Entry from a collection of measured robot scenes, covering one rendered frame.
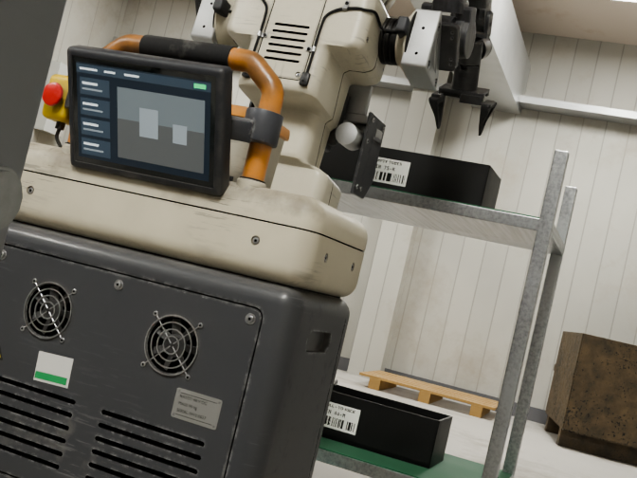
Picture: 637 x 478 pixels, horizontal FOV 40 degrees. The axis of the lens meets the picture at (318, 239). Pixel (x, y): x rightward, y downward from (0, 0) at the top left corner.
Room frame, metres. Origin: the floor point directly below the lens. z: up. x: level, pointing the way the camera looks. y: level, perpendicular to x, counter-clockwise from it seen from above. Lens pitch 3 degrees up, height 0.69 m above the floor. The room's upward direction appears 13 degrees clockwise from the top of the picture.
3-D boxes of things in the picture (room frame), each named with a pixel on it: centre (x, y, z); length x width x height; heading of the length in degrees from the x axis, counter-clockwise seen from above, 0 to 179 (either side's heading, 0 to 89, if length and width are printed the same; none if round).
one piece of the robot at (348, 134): (1.75, 0.06, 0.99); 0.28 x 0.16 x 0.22; 69
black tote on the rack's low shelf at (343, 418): (2.22, -0.13, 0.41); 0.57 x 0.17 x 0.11; 70
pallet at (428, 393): (7.40, -1.22, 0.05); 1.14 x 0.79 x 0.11; 70
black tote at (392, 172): (2.20, -0.11, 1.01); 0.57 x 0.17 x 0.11; 69
